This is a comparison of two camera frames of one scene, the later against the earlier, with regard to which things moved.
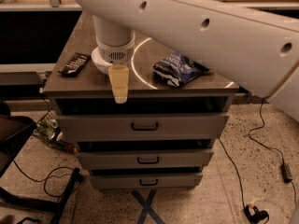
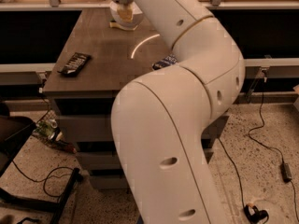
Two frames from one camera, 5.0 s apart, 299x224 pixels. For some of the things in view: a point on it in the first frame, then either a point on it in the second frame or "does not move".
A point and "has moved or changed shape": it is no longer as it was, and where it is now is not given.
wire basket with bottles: [48, 129] does not move
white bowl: [98, 61] has moved or changed shape
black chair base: [14, 133] does not move
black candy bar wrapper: [76, 64] does not move
